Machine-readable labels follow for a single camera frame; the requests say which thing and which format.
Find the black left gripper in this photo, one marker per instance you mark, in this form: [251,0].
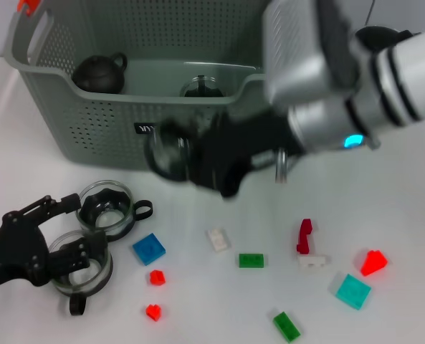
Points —
[15,251]

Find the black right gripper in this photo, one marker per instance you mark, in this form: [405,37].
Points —
[233,150]

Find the glass teacup black sleeve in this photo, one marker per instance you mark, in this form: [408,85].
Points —
[94,279]
[165,154]
[108,222]
[202,91]

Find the dark red curved brick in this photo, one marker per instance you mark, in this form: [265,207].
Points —
[304,234]

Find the grey perforated plastic storage bin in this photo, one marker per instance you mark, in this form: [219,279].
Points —
[108,125]

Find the blue square brick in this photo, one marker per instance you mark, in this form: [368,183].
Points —
[148,249]

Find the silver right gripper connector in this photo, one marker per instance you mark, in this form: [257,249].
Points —
[281,166]

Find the white two-stud brick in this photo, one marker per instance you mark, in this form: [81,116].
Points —
[218,241]

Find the small red brick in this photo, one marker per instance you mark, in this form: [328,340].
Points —
[153,312]
[157,278]

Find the black clay teapot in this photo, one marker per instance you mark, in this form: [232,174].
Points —
[97,77]

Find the green two-stud brick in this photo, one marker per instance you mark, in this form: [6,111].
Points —
[251,260]

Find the white notched brick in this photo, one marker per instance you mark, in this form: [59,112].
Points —
[312,261]

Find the flat green plate brick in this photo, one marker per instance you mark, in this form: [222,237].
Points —
[286,326]

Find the orange-red slope brick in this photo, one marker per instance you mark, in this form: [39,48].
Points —
[373,263]

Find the teal square brick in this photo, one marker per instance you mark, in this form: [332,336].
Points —
[353,292]

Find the glass pitcher black lid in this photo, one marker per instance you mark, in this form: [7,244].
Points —
[377,36]

